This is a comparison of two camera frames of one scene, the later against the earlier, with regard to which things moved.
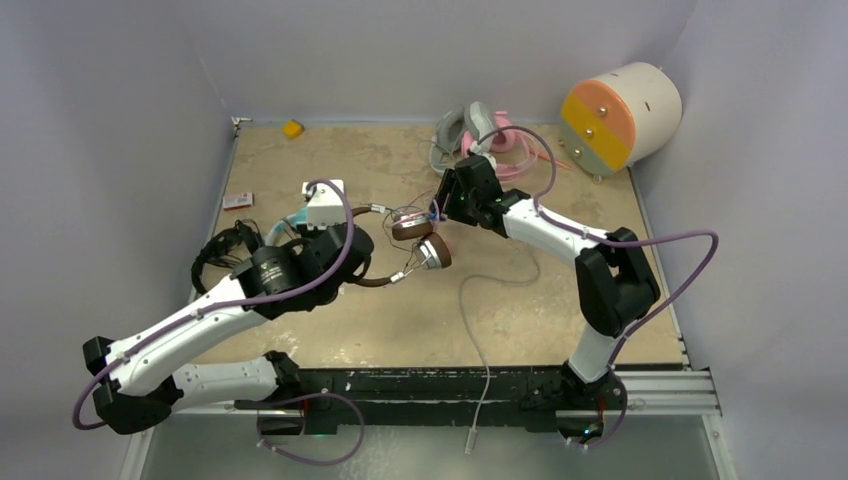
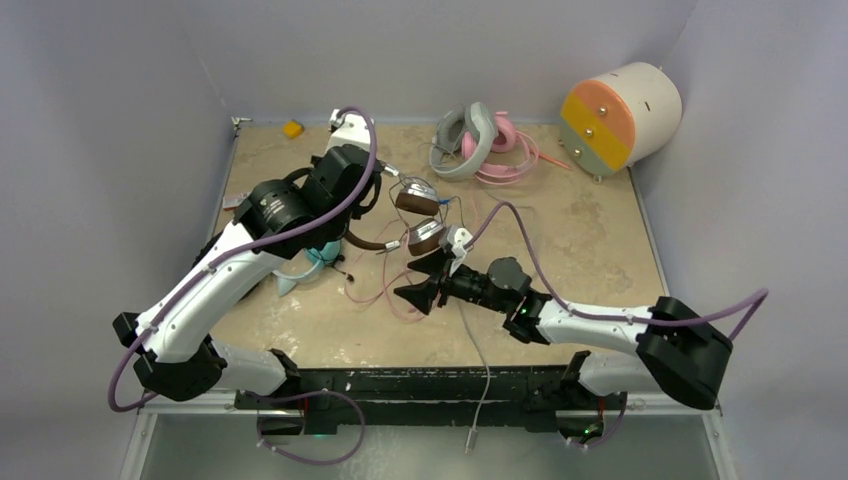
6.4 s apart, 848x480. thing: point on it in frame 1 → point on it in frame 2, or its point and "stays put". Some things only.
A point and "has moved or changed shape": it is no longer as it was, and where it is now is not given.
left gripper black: (307, 236) → (315, 161)
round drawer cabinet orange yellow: (620, 118) stays put
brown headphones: (432, 251) → (424, 238)
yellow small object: (293, 129) stays put
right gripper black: (452, 186) → (424, 294)
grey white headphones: (451, 129) stays put
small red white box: (243, 201) stays put
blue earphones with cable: (434, 213) has moved or changed shape
